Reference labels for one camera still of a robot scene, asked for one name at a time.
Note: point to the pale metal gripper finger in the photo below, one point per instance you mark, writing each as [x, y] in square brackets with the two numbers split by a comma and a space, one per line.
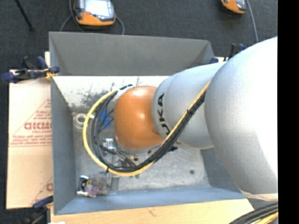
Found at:
[108, 180]
[115, 180]

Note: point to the grey metal bin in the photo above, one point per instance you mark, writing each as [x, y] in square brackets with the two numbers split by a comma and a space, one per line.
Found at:
[130, 55]

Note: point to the black and silver round object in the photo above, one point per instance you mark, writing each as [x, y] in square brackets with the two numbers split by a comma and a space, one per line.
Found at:
[82, 180]

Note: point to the purple and grey soft toy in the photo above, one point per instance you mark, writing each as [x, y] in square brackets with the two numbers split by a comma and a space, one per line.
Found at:
[99, 183]

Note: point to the brown cardboard board, red print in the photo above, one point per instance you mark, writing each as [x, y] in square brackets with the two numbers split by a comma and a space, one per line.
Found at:
[28, 167]

